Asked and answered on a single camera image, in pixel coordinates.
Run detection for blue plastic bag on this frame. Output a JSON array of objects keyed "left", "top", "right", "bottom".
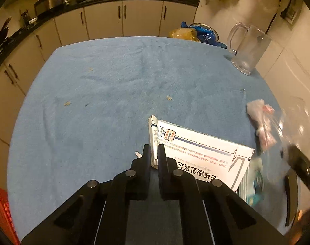
[{"left": 180, "top": 21, "right": 228, "bottom": 49}]

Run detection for beige base cabinets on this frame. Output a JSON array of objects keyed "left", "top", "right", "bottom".
[{"left": 0, "top": 0, "right": 197, "bottom": 182}]

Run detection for yellow plastic bag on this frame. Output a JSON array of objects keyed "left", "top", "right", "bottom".
[{"left": 169, "top": 28, "right": 200, "bottom": 41}]

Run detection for wall socket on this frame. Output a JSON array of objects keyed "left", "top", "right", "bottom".
[{"left": 280, "top": 4, "right": 302, "bottom": 25}]

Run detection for blue tablecloth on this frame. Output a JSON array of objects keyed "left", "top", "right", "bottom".
[{"left": 7, "top": 36, "right": 298, "bottom": 239}]

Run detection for teal packet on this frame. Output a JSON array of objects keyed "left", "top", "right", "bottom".
[{"left": 240, "top": 156, "right": 265, "bottom": 206}]

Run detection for black power cord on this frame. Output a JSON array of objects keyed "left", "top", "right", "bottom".
[{"left": 266, "top": 0, "right": 292, "bottom": 31}]

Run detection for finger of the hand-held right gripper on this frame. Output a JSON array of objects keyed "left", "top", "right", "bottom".
[{"left": 281, "top": 144, "right": 310, "bottom": 199}]

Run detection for white cardboard box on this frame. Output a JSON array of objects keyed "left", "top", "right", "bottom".
[{"left": 148, "top": 115, "right": 255, "bottom": 193}]

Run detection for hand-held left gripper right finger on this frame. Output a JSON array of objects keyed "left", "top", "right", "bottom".
[{"left": 157, "top": 144, "right": 287, "bottom": 245}]

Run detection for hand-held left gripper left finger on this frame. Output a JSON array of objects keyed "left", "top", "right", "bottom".
[{"left": 21, "top": 144, "right": 152, "bottom": 245}]

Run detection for steel kettle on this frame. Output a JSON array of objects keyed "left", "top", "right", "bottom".
[{"left": 20, "top": 10, "right": 30, "bottom": 26}]

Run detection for red plastic mesh basket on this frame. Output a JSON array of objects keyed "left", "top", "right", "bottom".
[{"left": 0, "top": 182, "right": 20, "bottom": 245}]

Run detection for pink white crumpled wrapper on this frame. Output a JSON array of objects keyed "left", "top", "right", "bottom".
[{"left": 246, "top": 99, "right": 278, "bottom": 150}]

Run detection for clear glass mug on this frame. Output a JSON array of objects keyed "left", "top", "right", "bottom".
[{"left": 227, "top": 22, "right": 273, "bottom": 76}]

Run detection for clear plastic wrapper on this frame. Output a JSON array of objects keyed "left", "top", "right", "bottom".
[{"left": 275, "top": 96, "right": 310, "bottom": 184}]

